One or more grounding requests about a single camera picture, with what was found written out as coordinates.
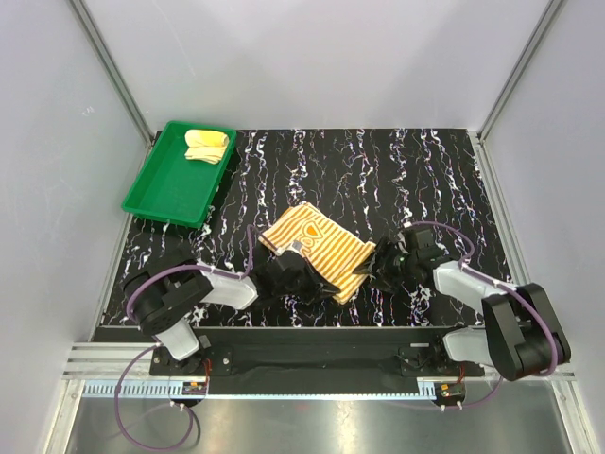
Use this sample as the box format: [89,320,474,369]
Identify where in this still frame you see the yellow cream towel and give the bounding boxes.
[184,130,229,165]

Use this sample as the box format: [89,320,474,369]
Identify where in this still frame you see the right small controller board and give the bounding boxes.
[437,382,466,400]

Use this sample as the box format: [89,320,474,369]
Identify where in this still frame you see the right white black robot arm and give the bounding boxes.
[353,238,571,381]

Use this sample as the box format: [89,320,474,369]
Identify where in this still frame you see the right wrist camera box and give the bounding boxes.
[400,226,443,260]

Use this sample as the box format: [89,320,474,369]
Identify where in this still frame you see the green plastic tray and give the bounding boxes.
[122,120,237,228]

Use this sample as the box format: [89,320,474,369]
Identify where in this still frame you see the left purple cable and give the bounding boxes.
[112,224,266,450]

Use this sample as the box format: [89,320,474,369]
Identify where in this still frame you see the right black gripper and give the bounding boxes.
[353,236,418,294]

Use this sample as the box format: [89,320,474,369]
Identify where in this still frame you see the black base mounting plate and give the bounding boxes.
[150,327,484,389]

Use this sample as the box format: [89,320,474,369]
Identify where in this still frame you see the yellow orange striped towel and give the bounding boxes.
[259,202,375,306]

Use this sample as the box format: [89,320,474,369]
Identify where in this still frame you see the left small controller board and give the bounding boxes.
[182,381,208,395]

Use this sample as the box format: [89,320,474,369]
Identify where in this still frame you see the small controller board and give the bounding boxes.
[437,382,466,400]
[182,381,208,395]

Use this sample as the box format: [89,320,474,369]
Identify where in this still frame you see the slotted aluminium cable duct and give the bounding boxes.
[83,377,437,401]

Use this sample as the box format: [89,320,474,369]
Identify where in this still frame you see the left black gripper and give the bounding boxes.
[274,260,339,305]

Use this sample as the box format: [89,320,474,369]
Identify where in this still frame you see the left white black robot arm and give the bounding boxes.
[122,243,340,375]

